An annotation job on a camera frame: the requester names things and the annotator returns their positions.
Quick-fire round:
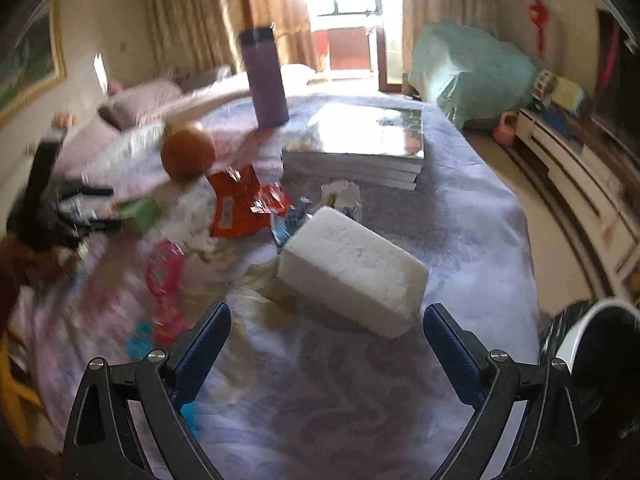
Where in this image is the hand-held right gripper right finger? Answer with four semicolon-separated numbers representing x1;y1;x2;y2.
423;302;583;480

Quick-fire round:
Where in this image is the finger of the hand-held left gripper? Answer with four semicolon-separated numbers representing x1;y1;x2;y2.
60;185;115;202
75;220;121;235

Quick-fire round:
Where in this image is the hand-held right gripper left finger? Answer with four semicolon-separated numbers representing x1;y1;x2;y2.
62;301;232;480

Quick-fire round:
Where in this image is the white foam block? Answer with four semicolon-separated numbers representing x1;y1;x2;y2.
276;206;430;338

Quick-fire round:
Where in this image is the orange red snack bag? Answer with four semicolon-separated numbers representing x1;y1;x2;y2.
207;164;263;239

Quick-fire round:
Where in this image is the round white rimmed bin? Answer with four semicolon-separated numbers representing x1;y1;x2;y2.
542;297;640;480

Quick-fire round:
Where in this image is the pale blue wrapper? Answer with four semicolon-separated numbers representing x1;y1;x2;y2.
320;180;363;223

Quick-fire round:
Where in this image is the small green carton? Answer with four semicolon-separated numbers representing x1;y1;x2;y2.
117;196;166;236

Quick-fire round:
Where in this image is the pink wrapper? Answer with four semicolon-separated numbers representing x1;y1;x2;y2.
142;240;186;306

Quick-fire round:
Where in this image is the pink striped pillow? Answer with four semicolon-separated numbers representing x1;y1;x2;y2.
100;80;183;128

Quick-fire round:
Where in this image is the orange fruit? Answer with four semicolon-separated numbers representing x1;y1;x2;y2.
161;121;217;182

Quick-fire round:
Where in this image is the small blue foil wrapper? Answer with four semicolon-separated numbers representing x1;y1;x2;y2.
270;197;313;248

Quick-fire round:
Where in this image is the small red foil wrapper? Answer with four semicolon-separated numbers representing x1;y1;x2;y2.
250;185;293;217

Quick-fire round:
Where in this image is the yellow foam fruit net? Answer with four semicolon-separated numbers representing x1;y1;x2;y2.
0;332;41;411

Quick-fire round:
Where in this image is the cloth covered sofa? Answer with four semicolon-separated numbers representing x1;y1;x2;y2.
65;62;326;161

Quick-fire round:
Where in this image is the purple thermos bottle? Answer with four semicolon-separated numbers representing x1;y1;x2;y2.
239;24;291;128

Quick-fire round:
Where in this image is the white wooden television cabinet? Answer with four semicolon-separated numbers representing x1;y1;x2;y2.
515;107;640;296

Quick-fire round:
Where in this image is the stack of picture books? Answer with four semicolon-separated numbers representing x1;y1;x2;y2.
281;104;426;191

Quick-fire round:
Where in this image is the pink toy kettlebell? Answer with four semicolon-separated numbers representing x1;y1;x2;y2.
492;110;521;146

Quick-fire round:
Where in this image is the sheer beige curtain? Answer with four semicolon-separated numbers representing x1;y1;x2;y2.
247;0;313;68

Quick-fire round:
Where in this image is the blue toy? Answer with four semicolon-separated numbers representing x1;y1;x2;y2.
542;105;576;133

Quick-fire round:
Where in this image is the white red toy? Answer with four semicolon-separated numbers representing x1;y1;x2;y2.
530;71;558;103

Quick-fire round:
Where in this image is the teal cloth covered furniture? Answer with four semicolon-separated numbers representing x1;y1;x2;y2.
407;21;543;128

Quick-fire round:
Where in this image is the hanging orange towel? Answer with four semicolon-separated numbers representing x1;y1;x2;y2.
312;27;373;72

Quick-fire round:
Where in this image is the yellow green toy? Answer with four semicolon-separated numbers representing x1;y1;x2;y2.
555;77;587;111

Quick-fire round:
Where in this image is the black flat television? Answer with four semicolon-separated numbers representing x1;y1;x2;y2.
595;5;640;126

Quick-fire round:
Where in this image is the red hanging heart decoration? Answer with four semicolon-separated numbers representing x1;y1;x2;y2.
522;0;551;56

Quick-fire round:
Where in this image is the framed wall picture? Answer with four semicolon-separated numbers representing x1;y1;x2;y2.
0;0;67;126

